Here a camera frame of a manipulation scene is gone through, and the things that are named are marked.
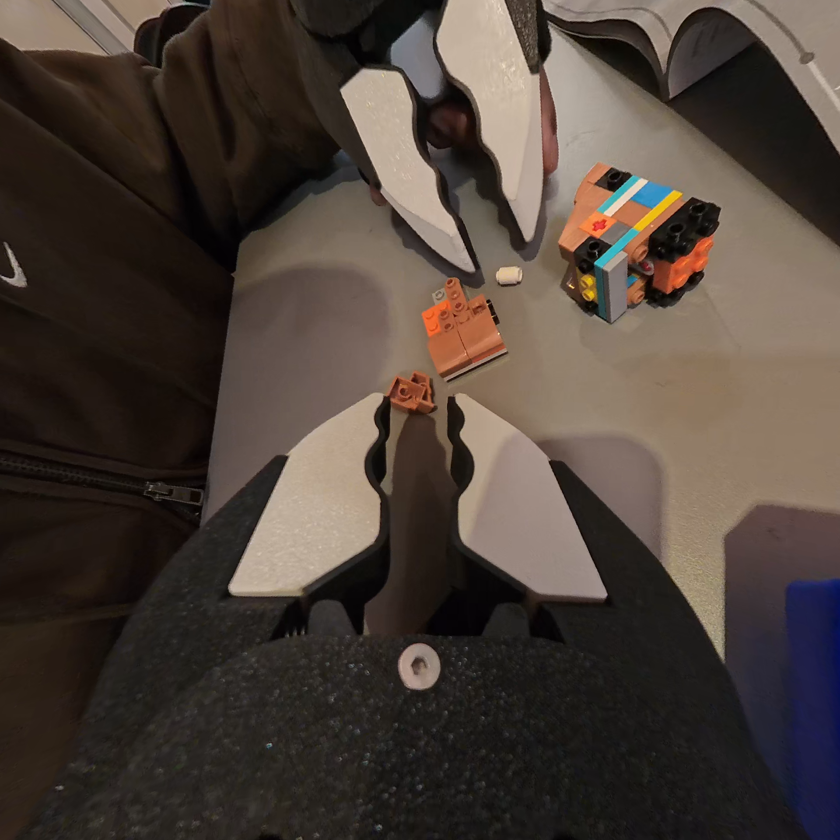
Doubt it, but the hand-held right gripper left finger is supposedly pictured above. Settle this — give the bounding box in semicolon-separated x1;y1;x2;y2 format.
227;392;391;599

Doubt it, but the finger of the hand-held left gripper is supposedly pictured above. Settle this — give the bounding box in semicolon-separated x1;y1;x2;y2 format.
435;0;547;244
340;64;481;277

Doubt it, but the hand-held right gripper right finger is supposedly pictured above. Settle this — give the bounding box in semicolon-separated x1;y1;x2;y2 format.
447;392;610;605

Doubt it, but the small brown brick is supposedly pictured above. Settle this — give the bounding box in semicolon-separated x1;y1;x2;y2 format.
387;373;437;414

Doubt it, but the brown brick assembly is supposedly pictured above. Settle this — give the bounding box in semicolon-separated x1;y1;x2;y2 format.
421;277;509;383

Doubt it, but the person's left forearm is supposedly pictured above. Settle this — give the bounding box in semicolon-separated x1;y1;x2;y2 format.
154;0;368;263

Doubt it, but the person's left hand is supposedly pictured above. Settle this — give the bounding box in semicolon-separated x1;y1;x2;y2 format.
367;71;560;206

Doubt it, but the grey instruction booklet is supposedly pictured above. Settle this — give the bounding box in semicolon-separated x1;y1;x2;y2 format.
543;0;840;142

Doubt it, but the multicoloured brick model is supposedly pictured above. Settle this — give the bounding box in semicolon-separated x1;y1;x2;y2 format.
558;163;723;324

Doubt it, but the person's brown jacket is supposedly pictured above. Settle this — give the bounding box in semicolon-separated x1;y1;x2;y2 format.
0;36;237;840

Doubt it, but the large blue storage bin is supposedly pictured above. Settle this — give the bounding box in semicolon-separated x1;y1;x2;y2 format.
785;577;840;840

